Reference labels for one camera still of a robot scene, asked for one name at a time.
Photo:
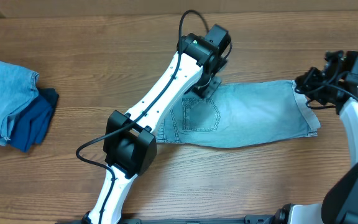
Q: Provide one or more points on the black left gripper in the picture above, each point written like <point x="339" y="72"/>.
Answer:
<point x="209" y="90"/>

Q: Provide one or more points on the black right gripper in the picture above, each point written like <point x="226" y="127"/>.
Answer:
<point x="305" y="81"/>

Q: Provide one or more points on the light blue denim shorts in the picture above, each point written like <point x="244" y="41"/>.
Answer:
<point x="240" y="114"/>

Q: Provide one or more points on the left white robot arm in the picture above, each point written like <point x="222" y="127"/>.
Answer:
<point x="130" y="141"/>

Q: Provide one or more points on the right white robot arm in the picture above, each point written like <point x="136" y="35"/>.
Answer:
<point x="335" y="86"/>

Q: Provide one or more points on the folded dark blue garment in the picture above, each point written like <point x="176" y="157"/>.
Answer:
<point x="34" y="121"/>

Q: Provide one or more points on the folded light blue jeans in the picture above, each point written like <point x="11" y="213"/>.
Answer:
<point x="17" y="90"/>

